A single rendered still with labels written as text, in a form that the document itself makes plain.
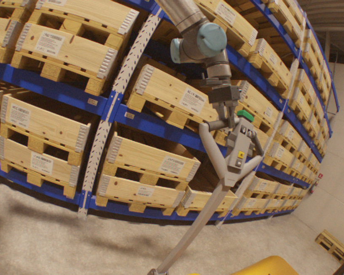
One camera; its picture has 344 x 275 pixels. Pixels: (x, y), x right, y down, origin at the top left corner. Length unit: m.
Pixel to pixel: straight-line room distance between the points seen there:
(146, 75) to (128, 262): 1.54
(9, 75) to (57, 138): 0.69
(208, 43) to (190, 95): 0.87
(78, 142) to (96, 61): 0.58
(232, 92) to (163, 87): 0.70
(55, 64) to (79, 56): 0.18
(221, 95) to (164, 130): 0.79
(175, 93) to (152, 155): 0.51
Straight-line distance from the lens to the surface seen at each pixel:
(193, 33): 0.44
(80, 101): 1.22
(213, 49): 0.43
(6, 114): 1.46
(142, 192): 1.44
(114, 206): 1.62
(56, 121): 1.23
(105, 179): 1.33
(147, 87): 1.14
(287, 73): 2.25
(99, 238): 1.62
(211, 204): 0.69
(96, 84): 1.12
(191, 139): 1.42
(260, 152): 0.80
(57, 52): 1.22
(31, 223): 1.64
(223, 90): 0.58
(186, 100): 1.25
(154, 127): 1.26
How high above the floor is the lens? 1.30
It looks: 10 degrees down
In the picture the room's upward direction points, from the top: 25 degrees clockwise
